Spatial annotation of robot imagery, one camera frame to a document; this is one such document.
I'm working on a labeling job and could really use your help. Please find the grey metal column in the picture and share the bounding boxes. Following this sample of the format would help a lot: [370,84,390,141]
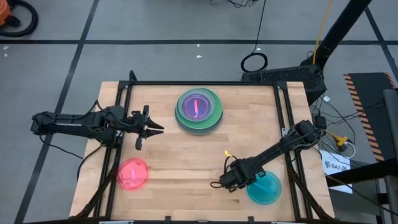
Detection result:
[382,88,398,224]

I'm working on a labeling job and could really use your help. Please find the pale mint plastic plate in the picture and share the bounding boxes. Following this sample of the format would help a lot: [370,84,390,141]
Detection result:
[177,88,216,123]

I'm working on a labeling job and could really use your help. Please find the black mat with orange stripes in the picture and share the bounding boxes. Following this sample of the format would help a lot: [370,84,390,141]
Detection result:
[343,72,398,162]

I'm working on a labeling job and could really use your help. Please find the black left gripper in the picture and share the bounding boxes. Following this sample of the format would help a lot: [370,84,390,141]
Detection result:
[123,105,165,151]

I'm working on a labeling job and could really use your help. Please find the black camera stand post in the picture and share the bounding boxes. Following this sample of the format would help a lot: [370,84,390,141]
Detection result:
[300,0,373,74]

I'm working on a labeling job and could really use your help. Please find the black metal stand frame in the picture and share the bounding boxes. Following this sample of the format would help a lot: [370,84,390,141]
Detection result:
[325,157,398,188]

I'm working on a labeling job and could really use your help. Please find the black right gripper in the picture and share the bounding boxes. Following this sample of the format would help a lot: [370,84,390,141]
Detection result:
[218,157,267,194]

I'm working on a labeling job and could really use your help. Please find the purple translucent plastic plate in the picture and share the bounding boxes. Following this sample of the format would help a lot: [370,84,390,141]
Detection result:
[182,93,212,119]

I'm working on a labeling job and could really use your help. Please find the teal translucent plastic plate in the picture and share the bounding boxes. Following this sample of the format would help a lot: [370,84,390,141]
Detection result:
[246,170,282,205]

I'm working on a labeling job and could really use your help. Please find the green plastic plate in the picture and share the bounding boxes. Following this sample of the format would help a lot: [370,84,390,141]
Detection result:
[175,87,223,131]

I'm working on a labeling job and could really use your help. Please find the yellow cable connector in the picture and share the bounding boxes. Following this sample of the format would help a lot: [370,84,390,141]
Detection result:
[325,129,349,147]

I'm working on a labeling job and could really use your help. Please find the black coiled cable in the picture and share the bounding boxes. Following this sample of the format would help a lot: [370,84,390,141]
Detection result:
[240,0,269,73]

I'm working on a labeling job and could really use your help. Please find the orange vacuum cleaner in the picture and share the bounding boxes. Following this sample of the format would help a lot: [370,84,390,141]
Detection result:
[0,0,13,27]

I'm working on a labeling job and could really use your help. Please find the black perforated stand base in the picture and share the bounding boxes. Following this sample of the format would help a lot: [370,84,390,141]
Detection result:
[241,65,327,106]

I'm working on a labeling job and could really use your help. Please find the white printed paper sheet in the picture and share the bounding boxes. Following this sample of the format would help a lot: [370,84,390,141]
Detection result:
[319,149,354,194]

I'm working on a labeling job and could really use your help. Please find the yellow cable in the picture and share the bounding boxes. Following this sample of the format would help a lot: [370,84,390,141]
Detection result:
[312,0,334,65]

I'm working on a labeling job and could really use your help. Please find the black vacuum hose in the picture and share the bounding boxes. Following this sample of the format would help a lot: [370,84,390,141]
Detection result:
[0,0,39,38]

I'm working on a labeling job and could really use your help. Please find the black power adapter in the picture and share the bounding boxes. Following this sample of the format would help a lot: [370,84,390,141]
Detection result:
[313,114,327,130]

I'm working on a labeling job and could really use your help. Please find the red translucent plastic plate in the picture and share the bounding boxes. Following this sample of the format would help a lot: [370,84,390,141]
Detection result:
[117,157,149,191]

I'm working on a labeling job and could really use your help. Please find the black floor cables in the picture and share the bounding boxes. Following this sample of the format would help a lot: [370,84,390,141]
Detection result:
[208,0,259,9]

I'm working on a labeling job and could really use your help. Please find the black aluminium table frame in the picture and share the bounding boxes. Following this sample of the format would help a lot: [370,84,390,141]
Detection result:
[71,70,335,224]

